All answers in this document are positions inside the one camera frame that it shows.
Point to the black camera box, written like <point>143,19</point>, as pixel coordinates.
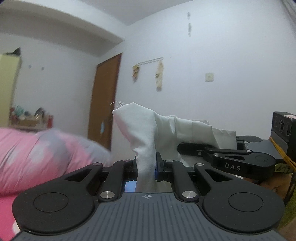
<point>283,132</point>

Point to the pink grey rolled duvet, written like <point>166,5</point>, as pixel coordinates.
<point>29,159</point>

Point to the brown wooden door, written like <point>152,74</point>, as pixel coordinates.
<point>103,100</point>

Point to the wall switch plate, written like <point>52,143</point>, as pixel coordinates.
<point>209,77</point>

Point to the white cloth garment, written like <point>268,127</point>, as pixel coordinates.
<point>149,132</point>

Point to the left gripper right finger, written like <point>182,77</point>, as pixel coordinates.
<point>177,175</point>

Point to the pink floral bed blanket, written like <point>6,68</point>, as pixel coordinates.
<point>9,228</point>

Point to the cluttered shelf items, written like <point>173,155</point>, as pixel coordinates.
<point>22,119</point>

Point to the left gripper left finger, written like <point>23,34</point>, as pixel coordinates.
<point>115,178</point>

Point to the yellow green wardrobe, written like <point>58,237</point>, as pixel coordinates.
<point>10,66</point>

